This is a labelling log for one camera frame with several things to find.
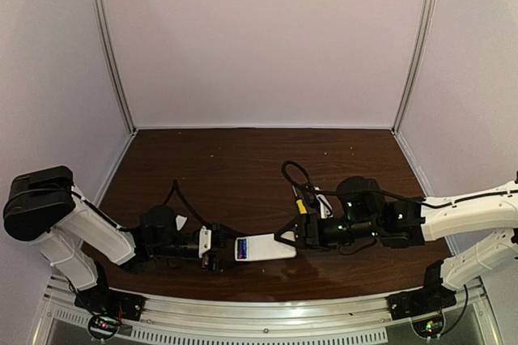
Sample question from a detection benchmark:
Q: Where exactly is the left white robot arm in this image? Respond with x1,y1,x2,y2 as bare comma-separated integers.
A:
2,166,239,292

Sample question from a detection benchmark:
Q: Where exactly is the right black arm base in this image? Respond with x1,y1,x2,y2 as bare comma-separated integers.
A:
387,286,456,341

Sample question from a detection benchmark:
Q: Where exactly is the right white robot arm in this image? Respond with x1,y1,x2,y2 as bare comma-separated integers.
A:
274,177,517,292

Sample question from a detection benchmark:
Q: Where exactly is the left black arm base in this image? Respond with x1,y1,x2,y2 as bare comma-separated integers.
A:
71,286,146,343

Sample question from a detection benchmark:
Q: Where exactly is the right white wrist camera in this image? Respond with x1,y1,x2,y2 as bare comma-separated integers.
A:
316,194,333,219

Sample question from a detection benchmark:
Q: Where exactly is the left aluminium frame post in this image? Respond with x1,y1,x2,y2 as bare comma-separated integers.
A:
92,0,137,135

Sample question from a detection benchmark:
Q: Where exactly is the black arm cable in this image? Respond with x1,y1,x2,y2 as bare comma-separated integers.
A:
282,160,518,208
72,180,211,232

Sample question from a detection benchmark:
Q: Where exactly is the battery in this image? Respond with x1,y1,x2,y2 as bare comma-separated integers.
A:
236,238,248,261

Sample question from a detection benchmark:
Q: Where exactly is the yellow handled screwdriver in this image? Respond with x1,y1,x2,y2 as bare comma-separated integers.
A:
291,185,308,215

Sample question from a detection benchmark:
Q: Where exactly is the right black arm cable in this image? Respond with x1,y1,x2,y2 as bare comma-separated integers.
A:
282,160,518,208

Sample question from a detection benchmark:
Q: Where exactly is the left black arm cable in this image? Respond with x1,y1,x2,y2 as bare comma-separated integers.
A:
72,180,211,232

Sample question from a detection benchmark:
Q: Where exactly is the aluminium frame post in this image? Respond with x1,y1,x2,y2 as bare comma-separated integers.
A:
92,0,137,135
392,0,437,136

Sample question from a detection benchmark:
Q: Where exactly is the front aluminium rail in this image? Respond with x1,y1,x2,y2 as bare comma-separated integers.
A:
28,275,503,344

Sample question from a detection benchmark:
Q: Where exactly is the right aluminium frame post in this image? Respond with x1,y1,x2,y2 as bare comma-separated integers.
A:
392,0,437,136

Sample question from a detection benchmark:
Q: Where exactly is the white remote control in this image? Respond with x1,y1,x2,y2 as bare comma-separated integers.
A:
234,233,297,262

